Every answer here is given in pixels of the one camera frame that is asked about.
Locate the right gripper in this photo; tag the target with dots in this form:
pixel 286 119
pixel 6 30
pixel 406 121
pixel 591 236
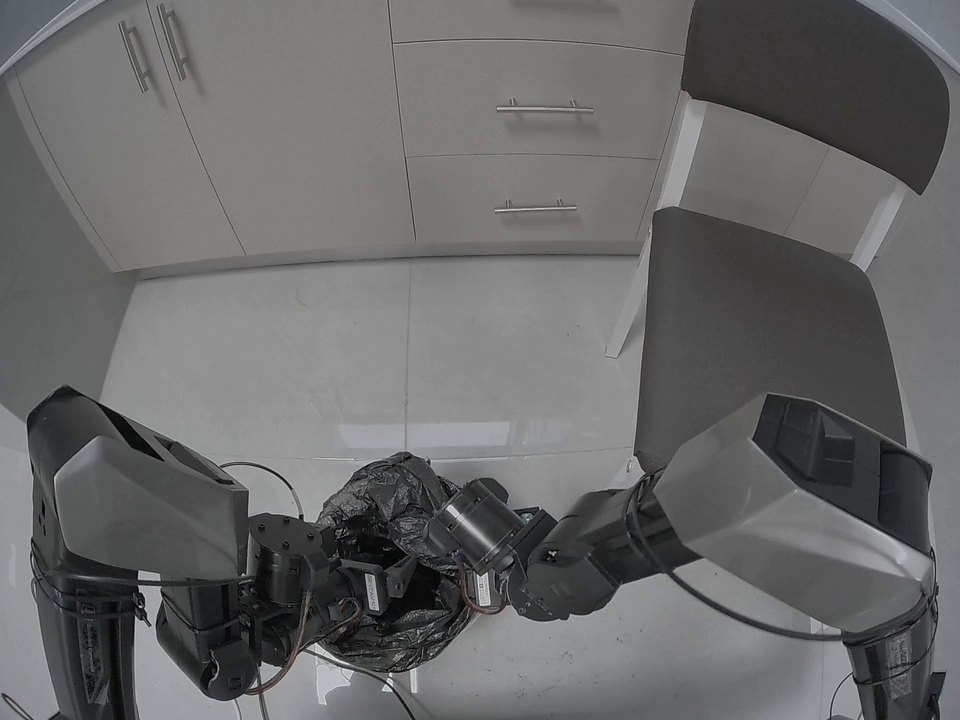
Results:
pixel 484 589

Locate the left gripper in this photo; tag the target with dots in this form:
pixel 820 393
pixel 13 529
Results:
pixel 352 593

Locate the beige cabinet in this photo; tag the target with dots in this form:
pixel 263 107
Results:
pixel 300 102

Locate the black plastic bag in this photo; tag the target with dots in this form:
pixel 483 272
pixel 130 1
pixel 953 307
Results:
pixel 375 492

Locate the dark grey white chair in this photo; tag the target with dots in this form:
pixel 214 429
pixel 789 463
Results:
pixel 765 327

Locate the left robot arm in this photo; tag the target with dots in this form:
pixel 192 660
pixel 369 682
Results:
pixel 142 507

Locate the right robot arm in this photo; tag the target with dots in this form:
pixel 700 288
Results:
pixel 787 522

